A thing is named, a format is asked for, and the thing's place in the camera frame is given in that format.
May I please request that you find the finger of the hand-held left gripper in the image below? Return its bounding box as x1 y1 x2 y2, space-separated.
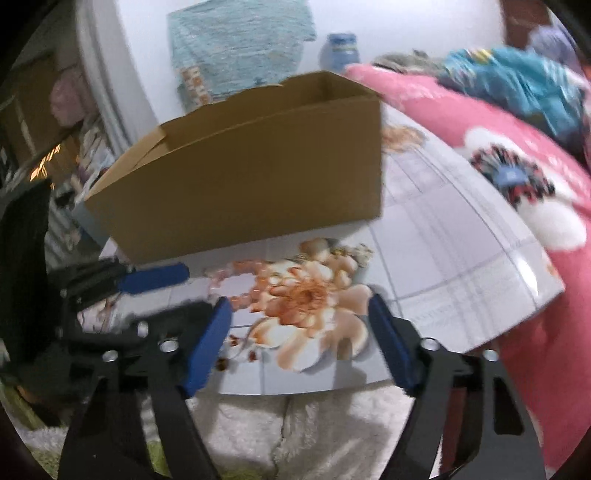
58 300 214 352
60 261 191 301

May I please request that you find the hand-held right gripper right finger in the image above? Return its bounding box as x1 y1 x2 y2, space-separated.
368 294 549 480

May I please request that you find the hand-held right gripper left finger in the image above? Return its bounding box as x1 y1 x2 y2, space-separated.
58 296 234 480

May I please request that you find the pink bead bracelet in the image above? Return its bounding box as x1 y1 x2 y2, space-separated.
204 260 279 311

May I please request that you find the brown cardboard box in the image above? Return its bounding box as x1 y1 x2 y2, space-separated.
84 71 385 265

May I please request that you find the white towel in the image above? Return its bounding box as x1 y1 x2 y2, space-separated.
187 381 416 480

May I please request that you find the wooden cabinet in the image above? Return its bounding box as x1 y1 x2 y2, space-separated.
0 50 86 188

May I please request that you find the pink bag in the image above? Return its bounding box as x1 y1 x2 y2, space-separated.
50 69 88 126

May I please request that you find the pink floral blanket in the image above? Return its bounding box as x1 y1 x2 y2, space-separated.
345 64 591 467

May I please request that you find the teal patterned hanging cloth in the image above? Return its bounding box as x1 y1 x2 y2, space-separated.
167 0 318 113

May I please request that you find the grey patterned pillow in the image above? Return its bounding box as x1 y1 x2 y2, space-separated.
373 50 446 77

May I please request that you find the blue water jug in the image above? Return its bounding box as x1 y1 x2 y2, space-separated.
320 32 362 71

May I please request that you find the wooden headboard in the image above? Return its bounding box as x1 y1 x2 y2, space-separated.
502 0 551 49

